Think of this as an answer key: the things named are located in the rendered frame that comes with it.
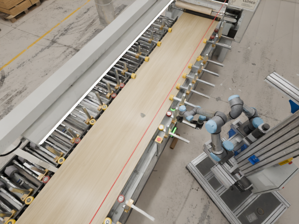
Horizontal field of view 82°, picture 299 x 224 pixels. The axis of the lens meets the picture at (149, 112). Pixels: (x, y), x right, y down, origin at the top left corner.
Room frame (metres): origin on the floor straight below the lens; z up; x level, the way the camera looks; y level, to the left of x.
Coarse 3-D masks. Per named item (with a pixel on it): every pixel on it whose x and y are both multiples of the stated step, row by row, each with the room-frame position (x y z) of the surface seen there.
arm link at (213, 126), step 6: (210, 120) 0.76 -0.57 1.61; (216, 120) 0.75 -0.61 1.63; (222, 120) 0.75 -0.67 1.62; (210, 126) 0.70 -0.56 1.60; (216, 126) 0.69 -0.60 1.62; (210, 132) 0.67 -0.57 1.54; (216, 132) 0.66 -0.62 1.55; (216, 138) 0.64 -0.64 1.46; (216, 144) 0.61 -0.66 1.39; (216, 150) 0.57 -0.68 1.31; (222, 150) 0.58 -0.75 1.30; (216, 156) 0.53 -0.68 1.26; (222, 156) 0.53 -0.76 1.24
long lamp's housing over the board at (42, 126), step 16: (160, 0) 1.34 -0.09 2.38; (144, 16) 1.14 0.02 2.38; (128, 32) 0.97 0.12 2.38; (112, 48) 0.82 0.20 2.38; (96, 64) 0.69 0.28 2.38; (80, 80) 0.58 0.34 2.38; (96, 80) 0.62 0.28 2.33; (64, 96) 0.49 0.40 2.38; (80, 96) 0.52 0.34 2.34; (48, 112) 0.40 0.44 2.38; (64, 112) 0.42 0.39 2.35; (32, 128) 0.32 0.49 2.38; (48, 128) 0.34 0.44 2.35
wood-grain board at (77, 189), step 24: (192, 24) 3.43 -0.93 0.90; (216, 24) 3.41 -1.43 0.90; (168, 48) 2.68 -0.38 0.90; (192, 48) 2.67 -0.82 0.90; (144, 72) 2.08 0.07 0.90; (168, 72) 2.07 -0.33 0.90; (120, 96) 1.59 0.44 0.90; (144, 96) 1.58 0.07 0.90; (168, 96) 1.57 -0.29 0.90; (120, 120) 1.17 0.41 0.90; (144, 120) 1.16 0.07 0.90; (96, 144) 0.82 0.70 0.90; (120, 144) 0.81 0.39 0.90; (144, 144) 0.81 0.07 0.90; (72, 168) 0.52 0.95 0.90; (96, 168) 0.51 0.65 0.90; (120, 168) 0.51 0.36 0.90; (48, 192) 0.26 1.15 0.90; (72, 192) 0.25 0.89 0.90; (96, 192) 0.25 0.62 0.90; (120, 192) 0.25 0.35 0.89; (24, 216) 0.03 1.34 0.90; (48, 216) 0.03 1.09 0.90; (72, 216) 0.02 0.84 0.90; (96, 216) 0.02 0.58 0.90
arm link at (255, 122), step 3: (252, 117) 0.99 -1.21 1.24; (255, 117) 0.97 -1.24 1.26; (258, 117) 0.97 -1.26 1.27; (249, 120) 0.97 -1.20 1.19; (252, 120) 0.95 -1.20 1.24; (255, 120) 0.93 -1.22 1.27; (258, 120) 0.93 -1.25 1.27; (261, 120) 0.93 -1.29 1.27; (249, 123) 0.96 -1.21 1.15; (252, 123) 0.91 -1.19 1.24; (255, 123) 0.90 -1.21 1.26; (258, 123) 0.90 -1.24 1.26; (261, 123) 0.90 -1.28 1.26; (249, 126) 0.91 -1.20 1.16; (252, 126) 0.89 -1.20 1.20; (255, 126) 0.87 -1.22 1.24; (258, 126) 0.87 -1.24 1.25; (252, 129) 0.87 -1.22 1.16
